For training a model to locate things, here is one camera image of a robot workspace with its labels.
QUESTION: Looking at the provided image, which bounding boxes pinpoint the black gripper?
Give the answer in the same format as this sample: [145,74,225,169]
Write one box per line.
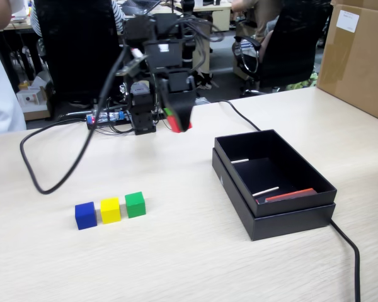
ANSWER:
[159,70,196,132]

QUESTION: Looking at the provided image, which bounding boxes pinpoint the red cube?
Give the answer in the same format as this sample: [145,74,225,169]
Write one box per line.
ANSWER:
[165,115,193,133]

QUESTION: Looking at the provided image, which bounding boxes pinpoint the green cube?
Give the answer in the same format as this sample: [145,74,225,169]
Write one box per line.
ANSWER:
[124,191,146,219]

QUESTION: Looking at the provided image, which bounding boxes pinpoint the yellow cube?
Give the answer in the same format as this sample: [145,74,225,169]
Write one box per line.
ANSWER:
[100,197,122,225]

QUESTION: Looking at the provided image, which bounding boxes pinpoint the blue cube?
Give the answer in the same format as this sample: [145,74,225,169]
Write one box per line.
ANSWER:
[74,201,98,231]

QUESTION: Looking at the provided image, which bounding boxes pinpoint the white product box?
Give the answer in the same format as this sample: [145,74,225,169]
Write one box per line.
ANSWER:
[16,87,49,113]

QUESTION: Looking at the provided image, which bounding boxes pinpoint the black cardboard box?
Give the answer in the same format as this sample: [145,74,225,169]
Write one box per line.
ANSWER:
[214,128,338,218]

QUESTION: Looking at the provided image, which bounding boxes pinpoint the black open box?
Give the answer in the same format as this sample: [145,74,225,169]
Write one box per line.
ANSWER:
[211,147,336,242]

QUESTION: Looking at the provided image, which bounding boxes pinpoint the large brown cardboard box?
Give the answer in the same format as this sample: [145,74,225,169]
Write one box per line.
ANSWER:
[316,0,378,126]

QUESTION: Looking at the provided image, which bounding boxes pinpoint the controller board with red LED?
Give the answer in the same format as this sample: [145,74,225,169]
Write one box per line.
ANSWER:
[86,109,129,130]

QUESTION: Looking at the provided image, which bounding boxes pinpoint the beige office desk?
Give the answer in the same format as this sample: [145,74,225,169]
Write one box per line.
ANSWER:
[113,2,234,34]

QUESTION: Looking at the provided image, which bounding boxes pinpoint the black cylindrical pole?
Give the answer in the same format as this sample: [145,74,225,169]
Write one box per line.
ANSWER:
[180,0,196,69]

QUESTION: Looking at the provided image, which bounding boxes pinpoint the person in striped shirt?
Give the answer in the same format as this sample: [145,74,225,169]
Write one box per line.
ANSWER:
[30,0,127,40]

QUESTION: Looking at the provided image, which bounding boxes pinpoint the open black laptop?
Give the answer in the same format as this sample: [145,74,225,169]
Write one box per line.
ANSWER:
[121,0,162,15]

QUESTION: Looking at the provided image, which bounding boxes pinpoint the black mesh office chair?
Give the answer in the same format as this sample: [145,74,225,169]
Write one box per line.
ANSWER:
[33,0,127,119]

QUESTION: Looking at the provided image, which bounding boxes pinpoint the seated person khaki trousers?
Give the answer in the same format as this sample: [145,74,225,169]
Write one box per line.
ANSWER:
[231,0,284,64]

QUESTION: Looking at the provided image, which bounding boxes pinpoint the long white stick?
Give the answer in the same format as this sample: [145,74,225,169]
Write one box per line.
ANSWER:
[251,186,280,198]

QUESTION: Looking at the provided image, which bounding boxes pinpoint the green patterned fabric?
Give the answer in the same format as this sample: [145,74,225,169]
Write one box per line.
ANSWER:
[285,72,319,92]

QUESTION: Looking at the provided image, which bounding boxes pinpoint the open brown carton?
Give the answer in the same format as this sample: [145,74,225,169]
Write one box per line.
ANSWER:
[16,80,56,122]

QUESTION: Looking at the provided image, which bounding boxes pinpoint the black office chair with armrest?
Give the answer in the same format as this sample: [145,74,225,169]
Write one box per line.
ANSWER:
[232,0,333,97]

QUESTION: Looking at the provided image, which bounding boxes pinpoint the flat red block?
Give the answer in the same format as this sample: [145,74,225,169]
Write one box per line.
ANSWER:
[264,187,318,204]

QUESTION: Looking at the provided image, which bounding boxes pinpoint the person in white shirt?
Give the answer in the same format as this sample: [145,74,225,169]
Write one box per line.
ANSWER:
[0,30,28,133]

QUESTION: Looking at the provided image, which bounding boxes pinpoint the white shipping label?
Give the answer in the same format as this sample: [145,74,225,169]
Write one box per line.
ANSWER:
[336,9,360,33]

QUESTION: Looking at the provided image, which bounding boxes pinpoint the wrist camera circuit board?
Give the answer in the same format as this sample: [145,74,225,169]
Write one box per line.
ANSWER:
[115,47,149,77]

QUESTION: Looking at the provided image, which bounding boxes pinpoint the thick black camera cable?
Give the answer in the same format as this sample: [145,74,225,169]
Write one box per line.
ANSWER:
[20,45,136,195]

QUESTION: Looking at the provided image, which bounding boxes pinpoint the thick black table cable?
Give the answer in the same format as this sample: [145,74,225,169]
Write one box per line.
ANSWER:
[204,99,362,302]

